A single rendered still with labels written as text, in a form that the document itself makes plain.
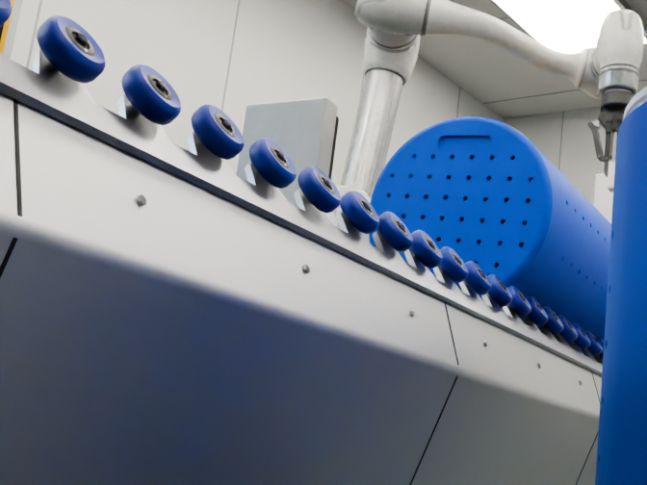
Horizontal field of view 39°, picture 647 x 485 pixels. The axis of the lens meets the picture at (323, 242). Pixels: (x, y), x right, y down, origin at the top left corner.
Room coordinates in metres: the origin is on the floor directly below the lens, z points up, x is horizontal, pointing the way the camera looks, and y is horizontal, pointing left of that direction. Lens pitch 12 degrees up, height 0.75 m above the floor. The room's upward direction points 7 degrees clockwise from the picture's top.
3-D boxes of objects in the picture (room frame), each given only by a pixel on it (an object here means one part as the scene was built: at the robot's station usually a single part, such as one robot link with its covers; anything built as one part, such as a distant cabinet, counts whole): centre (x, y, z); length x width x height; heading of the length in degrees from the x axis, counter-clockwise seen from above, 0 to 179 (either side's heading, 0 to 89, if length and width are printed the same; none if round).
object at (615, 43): (2.08, -0.65, 1.77); 0.13 x 0.11 x 0.16; 174
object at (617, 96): (2.06, -0.65, 1.59); 0.08 x 0.07 x 0.09; 58
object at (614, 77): (2.07, -0.65, 1.66); 0.09 x 0.09 x 0.06
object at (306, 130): (0.92, 0.05, 1.00); 0.10 x 0.04 x 0.15; 58
